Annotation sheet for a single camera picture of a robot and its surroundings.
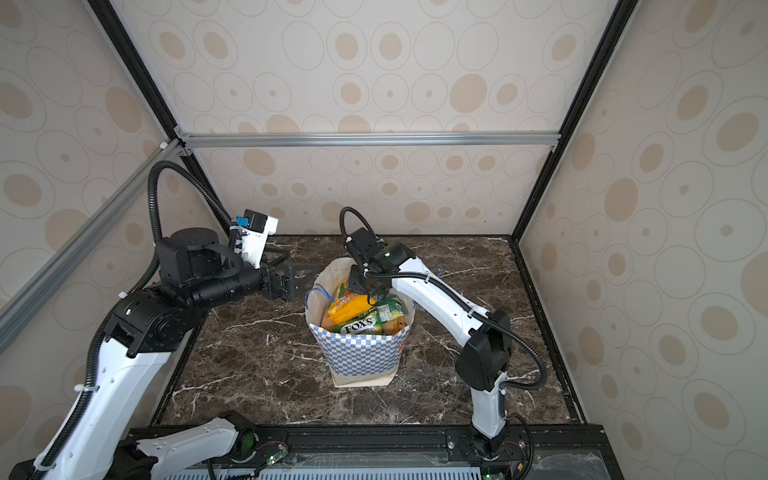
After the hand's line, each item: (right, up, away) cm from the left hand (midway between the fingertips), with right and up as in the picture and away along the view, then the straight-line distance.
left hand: (308, 261), depth 55 cm
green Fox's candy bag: (+10, -16, +22) cm, 29 cm away
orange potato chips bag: (+15, -17, +24) cm, 33 cm away
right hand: (+7, -6, +25) cm, 27 cm away
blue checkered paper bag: (+7, -23, +16) cm, 29 cm away
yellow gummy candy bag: (+7, -11, +22) cm, 26 cm away
